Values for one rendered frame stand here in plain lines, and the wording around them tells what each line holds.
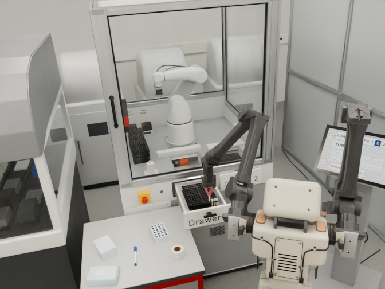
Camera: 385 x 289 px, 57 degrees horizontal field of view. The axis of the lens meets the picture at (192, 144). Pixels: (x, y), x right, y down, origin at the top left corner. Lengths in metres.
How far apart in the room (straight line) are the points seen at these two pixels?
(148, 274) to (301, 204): 0.91
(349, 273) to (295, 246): 1.48
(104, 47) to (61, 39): 3.26
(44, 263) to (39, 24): 3.51
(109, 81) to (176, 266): 1.04
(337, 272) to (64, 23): 4.21
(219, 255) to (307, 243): 1.40
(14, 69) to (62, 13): 3.22
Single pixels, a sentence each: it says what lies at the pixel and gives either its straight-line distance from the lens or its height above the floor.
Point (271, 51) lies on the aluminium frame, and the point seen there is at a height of 1.68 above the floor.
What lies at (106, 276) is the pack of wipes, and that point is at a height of 0.80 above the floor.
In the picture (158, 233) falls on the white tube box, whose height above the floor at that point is 0.79.
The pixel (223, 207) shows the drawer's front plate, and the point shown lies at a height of 0.92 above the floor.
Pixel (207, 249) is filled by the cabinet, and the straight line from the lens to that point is 2.68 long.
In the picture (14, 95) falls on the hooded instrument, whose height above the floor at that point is 1.66.
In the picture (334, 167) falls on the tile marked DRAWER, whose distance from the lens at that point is 2.35.
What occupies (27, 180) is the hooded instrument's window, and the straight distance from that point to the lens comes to 1.95.
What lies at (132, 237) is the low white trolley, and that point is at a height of 0.76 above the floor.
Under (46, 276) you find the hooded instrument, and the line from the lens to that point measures 2.40.
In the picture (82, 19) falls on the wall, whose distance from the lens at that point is 5.12.
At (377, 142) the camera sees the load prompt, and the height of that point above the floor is 1.16.
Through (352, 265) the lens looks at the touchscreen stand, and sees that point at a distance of 2.83.
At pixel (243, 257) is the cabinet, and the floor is 0.16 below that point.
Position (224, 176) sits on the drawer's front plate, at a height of 0.91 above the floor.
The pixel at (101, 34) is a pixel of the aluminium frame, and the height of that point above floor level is 1.87.
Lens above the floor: 2.13
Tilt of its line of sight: 26 degrees down
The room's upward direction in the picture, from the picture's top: 3 degrees counter-clockwise
